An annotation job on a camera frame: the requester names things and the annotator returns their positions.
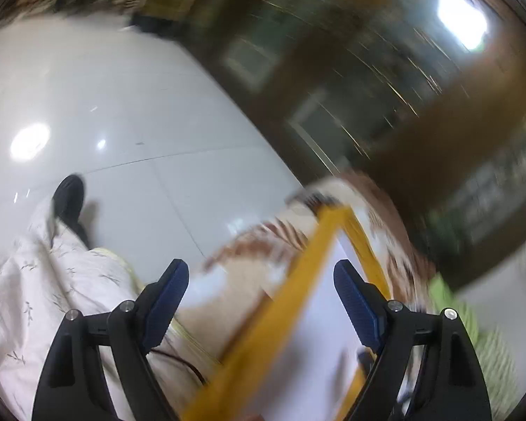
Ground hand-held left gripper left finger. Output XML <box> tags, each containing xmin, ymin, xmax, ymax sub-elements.
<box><xmin>31</xmin><ymin>258</ymin><xmax>190</xmax><ymax>421</ymax></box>

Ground person's leg floral trousers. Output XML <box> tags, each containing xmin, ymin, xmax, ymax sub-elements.
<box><xmin>0</xmin><ymin>197</ymin><xmax>211</xmax><ymax>421</ymax></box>

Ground green blanket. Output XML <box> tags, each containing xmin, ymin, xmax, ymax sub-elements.
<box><xmin>427</xmin><ymin>272</ymin><xmax>461</xmax><ymax>308</ymax></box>

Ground wooden glass door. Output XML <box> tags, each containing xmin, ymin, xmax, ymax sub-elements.
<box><xmin>131</xmin><ymin>0</ymin><xmax>526</xmax><ymax>290</ymax></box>

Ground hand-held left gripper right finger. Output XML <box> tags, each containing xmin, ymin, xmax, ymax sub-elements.
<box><xmin>333</xmin><ymin>259</ymin><xmax>494</xmax><ymax>421</ymax></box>

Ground green-white patterned pillow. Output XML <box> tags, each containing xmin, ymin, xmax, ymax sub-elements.
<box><xmin>443</xmin><ymin>298</ymin><xmax>520</xmax><ymax>417</ymax></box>

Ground yellow-taped white cardboard box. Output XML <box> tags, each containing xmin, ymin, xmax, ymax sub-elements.
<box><xmin>180</xmin><ymin>205</ymin><xmax>393</xmax><ymax>421</ymax></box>

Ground leaf-print blanket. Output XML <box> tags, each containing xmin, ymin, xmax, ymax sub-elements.
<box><xmin>175</xmin><ymin>169</ymin><xmax>439</xmax><ymax>360</ymax></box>

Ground black shoe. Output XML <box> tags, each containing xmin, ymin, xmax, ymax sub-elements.
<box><xmin>52</xmin><ymin>174</ymin><xmax>90</xmax><ymax>246</ymax></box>

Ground black cable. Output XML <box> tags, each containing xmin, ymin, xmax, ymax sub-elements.
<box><xmin>149</xmin><ymin>348</ymin><xmax>209</xmax><ymax>387</ymax></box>

